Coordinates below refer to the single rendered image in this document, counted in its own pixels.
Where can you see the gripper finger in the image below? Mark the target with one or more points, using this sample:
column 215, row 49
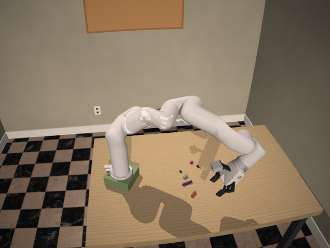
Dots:
column 228, row 190
column 215, row 177

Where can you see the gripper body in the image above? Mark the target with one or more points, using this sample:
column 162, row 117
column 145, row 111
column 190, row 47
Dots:
column 235, row 175

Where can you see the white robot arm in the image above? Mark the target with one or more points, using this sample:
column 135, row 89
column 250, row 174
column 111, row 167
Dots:
column 193, row 113

